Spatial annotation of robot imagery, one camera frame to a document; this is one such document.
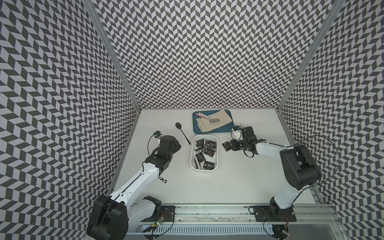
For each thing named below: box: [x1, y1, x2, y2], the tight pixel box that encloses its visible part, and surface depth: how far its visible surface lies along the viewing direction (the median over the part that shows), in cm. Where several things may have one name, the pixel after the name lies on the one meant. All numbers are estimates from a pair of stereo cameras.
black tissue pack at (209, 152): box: [204, 148, 216, 157], surface depth 94 cm
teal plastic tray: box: [192, 109, 235, 135], surface depth 107 cm
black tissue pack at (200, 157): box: [195, 152, 206, 163], surface depth 91 cm
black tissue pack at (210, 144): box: [205, 139, 217, 150], surface depth 96 cm
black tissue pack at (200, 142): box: [196, 138, 205, 147], surface depth 98 cm
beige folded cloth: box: [195, 109, 233, 133], surface depth 113 cm
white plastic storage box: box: [190, 134, 219, 172], surface depth 93 cm
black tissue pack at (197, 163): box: [194, 157, 201, 170], surface depth 88 cm
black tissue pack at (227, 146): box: [222, 141, 232, 152], surface depth 97 cm
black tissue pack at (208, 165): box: [203, 161, 215, 170], surface depth 88 cm
